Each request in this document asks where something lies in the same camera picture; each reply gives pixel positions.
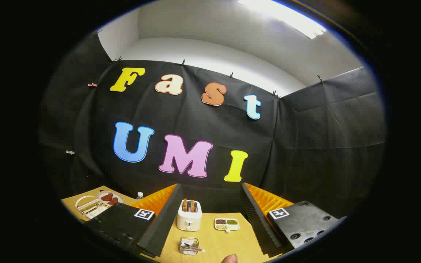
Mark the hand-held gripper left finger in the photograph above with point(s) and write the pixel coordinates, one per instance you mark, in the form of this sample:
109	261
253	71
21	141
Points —
161	226

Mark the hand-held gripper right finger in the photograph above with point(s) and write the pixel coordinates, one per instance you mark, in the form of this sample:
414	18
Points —
256	219

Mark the white divided bean dish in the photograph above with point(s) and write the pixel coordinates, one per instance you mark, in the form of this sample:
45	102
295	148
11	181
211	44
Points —
227	228

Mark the small plate with meat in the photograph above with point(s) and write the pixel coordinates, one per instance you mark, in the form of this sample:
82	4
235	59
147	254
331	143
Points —
119	197

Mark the white toaster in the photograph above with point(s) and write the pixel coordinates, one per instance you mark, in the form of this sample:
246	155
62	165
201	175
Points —
189	221

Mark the green label drink bottle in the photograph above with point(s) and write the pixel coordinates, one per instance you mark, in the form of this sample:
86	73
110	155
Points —
139	196

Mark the red meat piece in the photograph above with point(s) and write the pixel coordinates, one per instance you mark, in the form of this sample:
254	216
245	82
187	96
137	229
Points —
106	197
113	201

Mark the black backdrop cloth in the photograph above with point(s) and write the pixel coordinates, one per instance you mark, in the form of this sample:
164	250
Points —
298	146

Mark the ceiling light panel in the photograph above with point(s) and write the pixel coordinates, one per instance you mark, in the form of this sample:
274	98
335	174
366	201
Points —
287	16

